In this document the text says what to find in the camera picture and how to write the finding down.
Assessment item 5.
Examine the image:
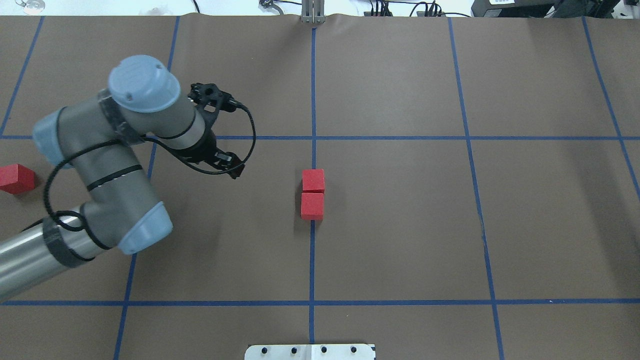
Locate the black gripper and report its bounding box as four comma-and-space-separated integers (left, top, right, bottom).
187, 112, 245, 180

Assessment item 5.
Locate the red block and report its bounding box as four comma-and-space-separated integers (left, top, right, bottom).
301, 193, 325, 221
301, 168, 326, 194
0, 163, 36, 195

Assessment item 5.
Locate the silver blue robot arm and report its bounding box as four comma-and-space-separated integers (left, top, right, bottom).
0, 54, 255, 301

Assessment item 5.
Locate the black box with label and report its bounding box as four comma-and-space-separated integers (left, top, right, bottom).
471, 0, 620, 19

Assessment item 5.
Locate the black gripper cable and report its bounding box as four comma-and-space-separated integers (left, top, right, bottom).
42, 102, 257, 251

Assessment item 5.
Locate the aluminium frame post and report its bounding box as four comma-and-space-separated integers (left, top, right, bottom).
300, 0, 326, 25

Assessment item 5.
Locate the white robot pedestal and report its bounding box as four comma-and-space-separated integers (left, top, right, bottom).
244, 343, 377, 360

